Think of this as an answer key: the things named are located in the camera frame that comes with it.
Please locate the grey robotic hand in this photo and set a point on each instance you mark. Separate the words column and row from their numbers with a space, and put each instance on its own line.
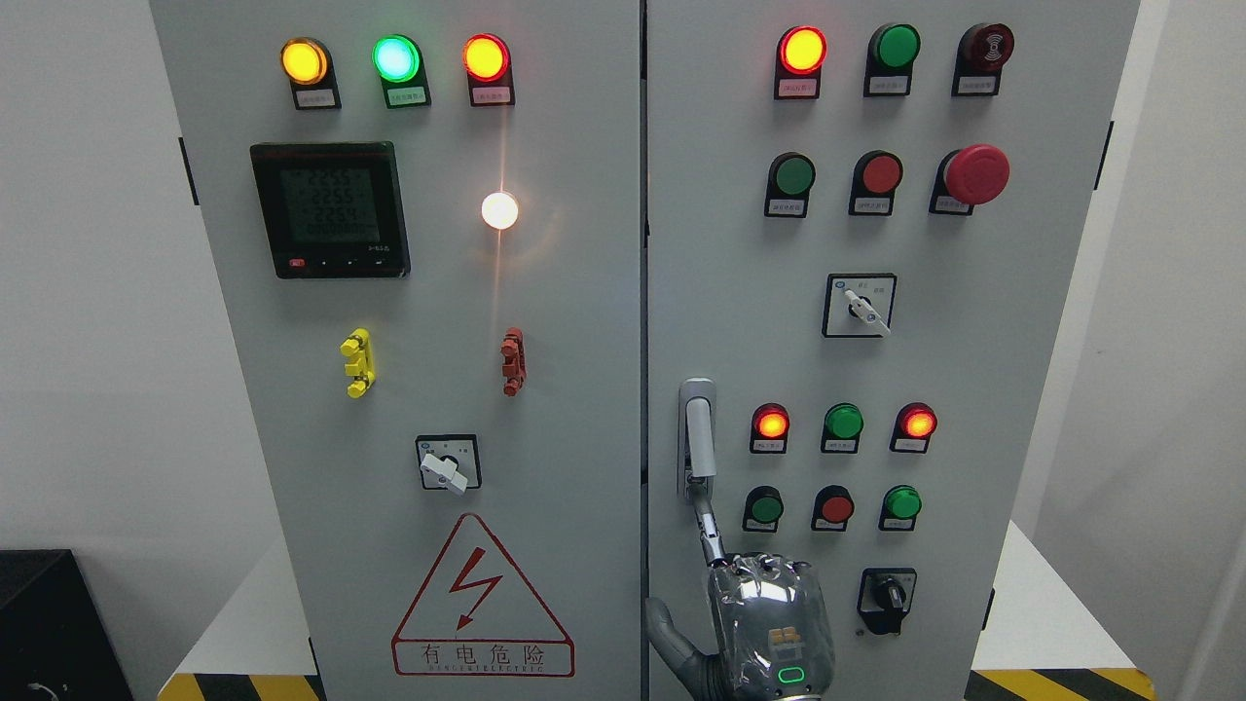
column 770, row 620

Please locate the silver cabinet door handle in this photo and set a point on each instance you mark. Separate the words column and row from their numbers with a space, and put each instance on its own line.
column 696, row 464

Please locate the grey right cabinet door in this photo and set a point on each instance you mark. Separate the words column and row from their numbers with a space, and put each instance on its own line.
column 739, row 298

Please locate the grey cabinet door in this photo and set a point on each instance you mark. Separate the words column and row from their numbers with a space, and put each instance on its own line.
column 561, row 460
column 739, row 298

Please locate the grey left cabinet door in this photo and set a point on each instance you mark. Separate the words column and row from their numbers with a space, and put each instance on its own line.
column 561, row 460

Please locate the green button bottom row left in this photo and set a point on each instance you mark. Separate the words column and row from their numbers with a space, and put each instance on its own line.
column 763, row 509

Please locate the red button bottom row middle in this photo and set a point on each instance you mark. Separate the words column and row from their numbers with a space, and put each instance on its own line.
column 832, row 510

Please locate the green button bottom row right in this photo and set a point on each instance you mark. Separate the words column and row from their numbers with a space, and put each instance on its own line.
column 899, row 509

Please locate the red lit indicator lower left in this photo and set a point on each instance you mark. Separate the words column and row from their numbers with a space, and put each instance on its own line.
column 770, row 427

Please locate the red lit indicator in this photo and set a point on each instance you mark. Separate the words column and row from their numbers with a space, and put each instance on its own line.
column 915, row 424
column 770, row 427

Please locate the green indicator lower middle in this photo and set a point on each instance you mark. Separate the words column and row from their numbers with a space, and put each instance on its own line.
column 842, row 428

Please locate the red lit indicator lower right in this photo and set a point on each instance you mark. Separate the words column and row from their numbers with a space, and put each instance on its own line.
column 915, row 424

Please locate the red electric hazard warning sign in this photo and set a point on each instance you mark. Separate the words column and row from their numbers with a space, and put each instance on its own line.
column 477, row 614

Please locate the red terminal connector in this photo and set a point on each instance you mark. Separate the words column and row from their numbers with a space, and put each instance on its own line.
column 513, row 366

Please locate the green push button second row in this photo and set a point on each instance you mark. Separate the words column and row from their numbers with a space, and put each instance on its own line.
column 789, row 182

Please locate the red push button second row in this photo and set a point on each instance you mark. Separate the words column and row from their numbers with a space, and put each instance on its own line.
column 876, row 177

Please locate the red emergency stop button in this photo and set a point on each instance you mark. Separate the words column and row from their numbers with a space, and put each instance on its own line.
column 976, row 174

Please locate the white glowing indicator light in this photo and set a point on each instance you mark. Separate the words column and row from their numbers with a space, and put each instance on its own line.
column 499, row 210

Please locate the yellow terminal connector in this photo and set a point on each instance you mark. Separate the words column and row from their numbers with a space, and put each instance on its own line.
column 360, row 366

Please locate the red indicator light top right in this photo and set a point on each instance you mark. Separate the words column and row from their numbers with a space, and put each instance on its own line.
column 800, row 56

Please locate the red indicator light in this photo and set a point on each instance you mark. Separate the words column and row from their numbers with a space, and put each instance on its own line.
column 487, row 62
column 800, row 56

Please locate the green button top right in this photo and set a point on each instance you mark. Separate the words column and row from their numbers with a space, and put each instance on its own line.
column 890, row 55

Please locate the black digital power meter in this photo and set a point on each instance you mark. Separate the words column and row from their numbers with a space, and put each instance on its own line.
column 332, row 210

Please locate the dark red buzzer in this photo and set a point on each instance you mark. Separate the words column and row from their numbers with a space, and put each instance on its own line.
column 984, row 50

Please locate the red indicator light top left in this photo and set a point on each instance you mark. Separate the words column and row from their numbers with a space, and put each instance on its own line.
column 487, row 62

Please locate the green indicator light top left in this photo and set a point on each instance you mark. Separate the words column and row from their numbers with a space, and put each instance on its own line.
column 400, row 66

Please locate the black box lower left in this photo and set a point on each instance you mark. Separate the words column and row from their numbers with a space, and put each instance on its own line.
column 53, row 645

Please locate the yellow indicator light top left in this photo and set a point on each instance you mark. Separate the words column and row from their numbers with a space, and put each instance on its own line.
column 308, row 67

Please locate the black-knob selector switch bottom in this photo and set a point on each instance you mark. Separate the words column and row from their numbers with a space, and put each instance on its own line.
column 885, row 597

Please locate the right door upper rotary switch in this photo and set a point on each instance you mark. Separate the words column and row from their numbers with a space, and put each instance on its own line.
column 859, row 305

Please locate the door rotary switch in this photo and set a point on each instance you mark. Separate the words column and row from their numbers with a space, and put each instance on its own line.
column 859, row 305
column 449, row 462

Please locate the left door rotary switch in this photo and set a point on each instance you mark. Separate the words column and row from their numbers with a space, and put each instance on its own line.
column 449, row 462

